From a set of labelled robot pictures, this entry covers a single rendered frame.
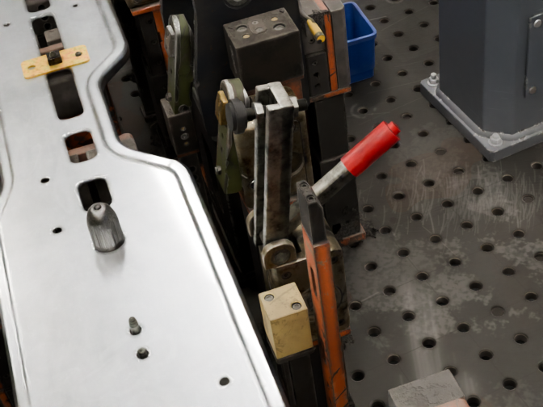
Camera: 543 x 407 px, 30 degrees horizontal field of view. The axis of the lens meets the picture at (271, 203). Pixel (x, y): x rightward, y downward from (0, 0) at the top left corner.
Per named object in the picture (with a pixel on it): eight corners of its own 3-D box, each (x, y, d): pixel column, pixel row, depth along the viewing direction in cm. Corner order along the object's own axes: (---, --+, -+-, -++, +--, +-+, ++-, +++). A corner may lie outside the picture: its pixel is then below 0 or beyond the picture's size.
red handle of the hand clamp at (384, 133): (250, 222, 92) (380, 106, 88) (264, 232, 94) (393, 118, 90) (263, 253, 89) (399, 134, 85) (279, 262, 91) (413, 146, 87)
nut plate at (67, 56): (24, 80, 125) (22, 72, 124) (20, 64, 127) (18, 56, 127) (90, 61, 126) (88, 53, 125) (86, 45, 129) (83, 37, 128)
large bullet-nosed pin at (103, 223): (94, 245, 104) (78, 199, 100) (124, 237, 105) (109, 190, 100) (100, 266, 102) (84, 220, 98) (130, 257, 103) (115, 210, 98)
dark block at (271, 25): (270, 287, 135) (221, 23, 107) (319, 270, 137) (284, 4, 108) (282, 312, 132) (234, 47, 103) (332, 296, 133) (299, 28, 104)
